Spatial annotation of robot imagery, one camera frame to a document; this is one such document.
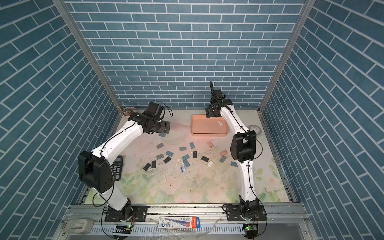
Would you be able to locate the blue eraser with print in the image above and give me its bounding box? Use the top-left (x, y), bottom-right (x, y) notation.
top-left (182, 155), bottom-right (190, 161)

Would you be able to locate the pink metal pencil bucket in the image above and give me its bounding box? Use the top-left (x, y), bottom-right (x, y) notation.
top-left (122, 107), bottom-right (137, 117)

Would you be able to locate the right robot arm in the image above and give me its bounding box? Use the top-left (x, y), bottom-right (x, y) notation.
top-left (206, 82), bottom-right (260, 212)

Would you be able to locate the red blue pen package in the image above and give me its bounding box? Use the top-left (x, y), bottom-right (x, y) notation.
top-left (158, 216), bottom-right (201, 229)

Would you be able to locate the pink storage tray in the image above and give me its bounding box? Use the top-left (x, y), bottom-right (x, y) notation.
top-left (191, 115), bottom-right (229, 137)

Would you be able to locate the tape roll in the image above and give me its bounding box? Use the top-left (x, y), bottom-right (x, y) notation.
top-left (249, 126), bottom-right (263, 135)

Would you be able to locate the black calculator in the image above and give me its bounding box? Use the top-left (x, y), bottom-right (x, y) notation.
top-left (111, 156), bottom-right (124, 181)

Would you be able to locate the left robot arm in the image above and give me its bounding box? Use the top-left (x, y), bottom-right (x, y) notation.
top-left (78, 101), bottom-right (173, 220)

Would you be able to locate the teal speckled eraser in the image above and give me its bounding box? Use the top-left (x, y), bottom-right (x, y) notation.
top-left (166, 151), bottom-right (174, 157)

